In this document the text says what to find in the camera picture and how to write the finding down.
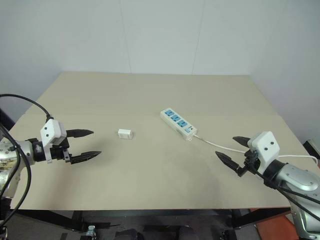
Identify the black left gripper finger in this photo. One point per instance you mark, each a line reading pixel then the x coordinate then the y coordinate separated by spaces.
pixel 80 133
pixel 86 156

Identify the small white plug adapter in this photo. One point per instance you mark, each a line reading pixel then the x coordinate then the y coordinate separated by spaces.
pixel 125 133

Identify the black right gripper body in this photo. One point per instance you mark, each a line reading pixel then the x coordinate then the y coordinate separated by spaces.
pixel 248 162

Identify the black metal table frame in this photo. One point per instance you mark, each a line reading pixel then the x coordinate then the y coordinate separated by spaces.
pixel 155 213

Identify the black box with silver edge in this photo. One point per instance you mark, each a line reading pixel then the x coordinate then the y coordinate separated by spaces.
pixel 312 148

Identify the orange floor mat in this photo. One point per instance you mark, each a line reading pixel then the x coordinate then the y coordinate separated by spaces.
pixel 275 226

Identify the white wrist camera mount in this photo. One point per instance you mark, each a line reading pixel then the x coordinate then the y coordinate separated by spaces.
pixel 266 146
pixel 51 131

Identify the white power strip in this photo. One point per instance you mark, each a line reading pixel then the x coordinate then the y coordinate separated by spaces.
pixel 178 122

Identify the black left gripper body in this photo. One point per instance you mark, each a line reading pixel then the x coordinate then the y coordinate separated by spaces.
pixel 59 152

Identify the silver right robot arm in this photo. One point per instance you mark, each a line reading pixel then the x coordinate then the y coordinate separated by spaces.
pixel 297 180

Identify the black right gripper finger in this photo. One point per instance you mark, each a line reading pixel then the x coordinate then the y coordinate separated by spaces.
pixel 227 160
pixel 241 141

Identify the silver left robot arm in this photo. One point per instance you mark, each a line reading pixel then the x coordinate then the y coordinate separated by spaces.
pixel 25 150

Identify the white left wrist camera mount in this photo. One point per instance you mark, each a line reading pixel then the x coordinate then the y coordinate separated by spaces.
pixel 51 131

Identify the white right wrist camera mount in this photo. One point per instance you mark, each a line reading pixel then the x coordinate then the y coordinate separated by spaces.
pixel 266 146

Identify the small silver caster bracket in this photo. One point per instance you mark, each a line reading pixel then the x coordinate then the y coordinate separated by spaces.
pixel 90 231

